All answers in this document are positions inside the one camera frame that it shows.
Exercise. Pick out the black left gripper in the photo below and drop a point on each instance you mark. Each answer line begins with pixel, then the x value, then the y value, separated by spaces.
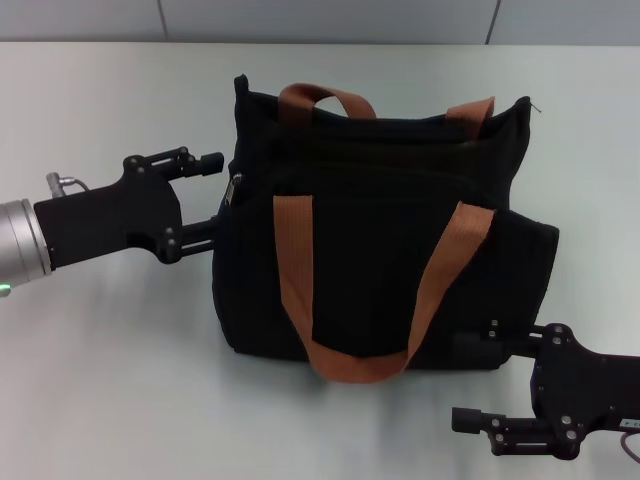
pixel 105 220

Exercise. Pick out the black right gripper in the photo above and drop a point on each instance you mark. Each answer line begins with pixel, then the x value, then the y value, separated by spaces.
pixel 580 390

